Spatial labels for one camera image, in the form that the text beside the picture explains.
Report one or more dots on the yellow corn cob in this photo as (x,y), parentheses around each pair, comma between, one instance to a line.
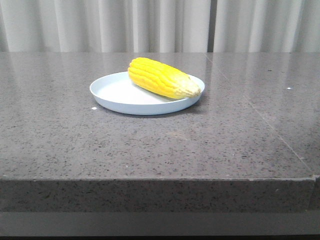
(162,79)

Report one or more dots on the light blue round plate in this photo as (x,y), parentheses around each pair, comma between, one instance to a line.
(118,93)

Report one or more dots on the white curtain right panel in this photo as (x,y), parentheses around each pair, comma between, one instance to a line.
(282,26)

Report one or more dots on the white curtain panel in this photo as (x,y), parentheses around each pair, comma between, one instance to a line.
(282,26)
(106,26)

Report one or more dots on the white curtain left panel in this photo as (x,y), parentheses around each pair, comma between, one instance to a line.
(106,26)

